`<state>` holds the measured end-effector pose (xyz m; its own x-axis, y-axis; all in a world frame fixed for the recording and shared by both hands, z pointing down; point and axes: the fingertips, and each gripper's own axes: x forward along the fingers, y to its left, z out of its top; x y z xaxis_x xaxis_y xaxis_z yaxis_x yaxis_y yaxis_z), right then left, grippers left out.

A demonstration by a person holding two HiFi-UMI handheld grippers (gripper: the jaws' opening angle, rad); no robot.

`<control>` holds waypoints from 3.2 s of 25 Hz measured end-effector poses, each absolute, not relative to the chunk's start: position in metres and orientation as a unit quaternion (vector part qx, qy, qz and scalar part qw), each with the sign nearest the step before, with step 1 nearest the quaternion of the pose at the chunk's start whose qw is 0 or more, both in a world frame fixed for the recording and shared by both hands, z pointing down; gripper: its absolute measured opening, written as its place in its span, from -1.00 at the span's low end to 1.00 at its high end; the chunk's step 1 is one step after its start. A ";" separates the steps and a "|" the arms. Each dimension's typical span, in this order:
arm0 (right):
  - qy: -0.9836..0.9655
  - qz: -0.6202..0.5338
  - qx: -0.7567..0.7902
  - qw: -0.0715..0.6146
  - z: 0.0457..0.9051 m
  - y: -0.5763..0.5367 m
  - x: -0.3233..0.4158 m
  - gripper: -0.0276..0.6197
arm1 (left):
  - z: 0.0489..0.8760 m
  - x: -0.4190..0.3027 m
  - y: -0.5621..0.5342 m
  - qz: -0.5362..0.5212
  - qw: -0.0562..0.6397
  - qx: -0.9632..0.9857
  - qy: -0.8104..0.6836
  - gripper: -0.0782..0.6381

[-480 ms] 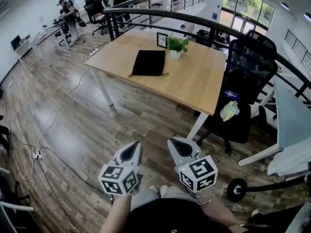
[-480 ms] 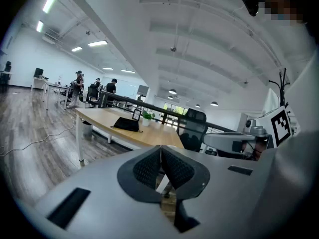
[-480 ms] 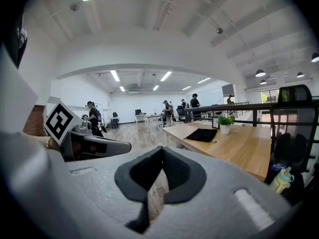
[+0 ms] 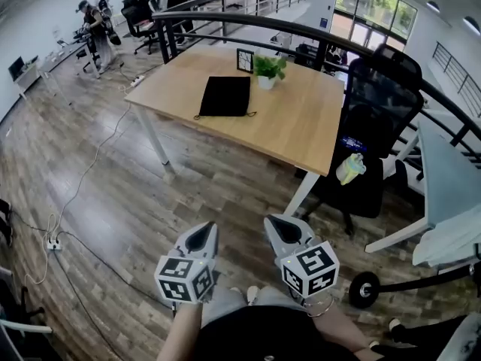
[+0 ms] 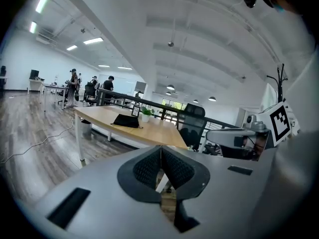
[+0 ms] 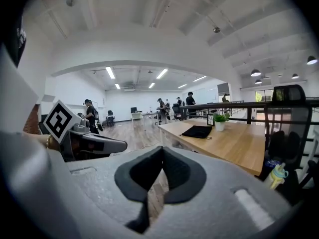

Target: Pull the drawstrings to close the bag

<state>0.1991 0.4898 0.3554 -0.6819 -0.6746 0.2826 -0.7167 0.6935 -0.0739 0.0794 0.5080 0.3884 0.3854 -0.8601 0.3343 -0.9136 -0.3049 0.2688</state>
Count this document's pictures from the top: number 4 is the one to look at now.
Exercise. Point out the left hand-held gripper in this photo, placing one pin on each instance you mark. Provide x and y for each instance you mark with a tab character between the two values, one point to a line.
180	276

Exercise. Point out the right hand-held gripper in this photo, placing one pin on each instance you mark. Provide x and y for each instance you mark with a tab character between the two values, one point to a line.
312	269

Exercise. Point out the person's left forearm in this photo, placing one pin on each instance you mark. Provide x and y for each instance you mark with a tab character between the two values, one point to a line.
180	329

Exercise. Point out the person's right forearm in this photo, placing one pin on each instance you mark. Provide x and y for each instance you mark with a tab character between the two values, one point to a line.
345	329

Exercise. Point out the white table leg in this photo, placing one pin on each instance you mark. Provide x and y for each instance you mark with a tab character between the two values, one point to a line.
300	194

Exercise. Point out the person's grey shorts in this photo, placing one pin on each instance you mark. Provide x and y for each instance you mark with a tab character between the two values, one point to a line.
225	299

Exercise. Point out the person's right shoe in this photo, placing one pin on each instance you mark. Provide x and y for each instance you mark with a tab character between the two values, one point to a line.
252	295

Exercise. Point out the black wheeled stand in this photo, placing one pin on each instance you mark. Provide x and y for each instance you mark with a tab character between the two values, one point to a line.
363	290

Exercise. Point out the person's black shirt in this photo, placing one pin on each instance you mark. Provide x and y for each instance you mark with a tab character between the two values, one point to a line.
263	333

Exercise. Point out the white power strip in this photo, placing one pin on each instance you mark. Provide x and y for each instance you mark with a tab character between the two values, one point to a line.
54	243
137	80

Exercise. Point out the white cloth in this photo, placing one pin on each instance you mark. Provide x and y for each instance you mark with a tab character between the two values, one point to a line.
451	239

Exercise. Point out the black mesh office chair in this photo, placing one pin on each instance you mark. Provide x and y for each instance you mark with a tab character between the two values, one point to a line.
379	100

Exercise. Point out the green plant in white pot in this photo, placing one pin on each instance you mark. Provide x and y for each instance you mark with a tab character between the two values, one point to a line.
267	70

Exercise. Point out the pale grey table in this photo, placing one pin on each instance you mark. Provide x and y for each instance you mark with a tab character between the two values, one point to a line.
447	171

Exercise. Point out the white desk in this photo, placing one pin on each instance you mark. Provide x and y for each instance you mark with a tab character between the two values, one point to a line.
56	60

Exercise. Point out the black swivel office chair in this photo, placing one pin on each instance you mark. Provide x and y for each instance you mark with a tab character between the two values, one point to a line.
139	17

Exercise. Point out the glazed entrance window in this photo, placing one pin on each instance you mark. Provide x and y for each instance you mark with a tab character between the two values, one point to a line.
376	2

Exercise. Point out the black laptop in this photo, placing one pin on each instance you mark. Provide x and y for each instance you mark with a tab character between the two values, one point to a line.
16	68

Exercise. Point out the black pendant lamp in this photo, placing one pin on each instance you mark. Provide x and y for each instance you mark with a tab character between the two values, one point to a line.
471	26
433	8

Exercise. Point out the black picture frame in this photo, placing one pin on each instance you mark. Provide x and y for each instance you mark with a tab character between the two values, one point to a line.
245	60

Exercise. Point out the blue wall sign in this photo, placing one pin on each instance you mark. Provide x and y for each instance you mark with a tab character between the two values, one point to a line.
324	22

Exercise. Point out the black wall railing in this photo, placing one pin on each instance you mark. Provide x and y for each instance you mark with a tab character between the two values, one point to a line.
451	56

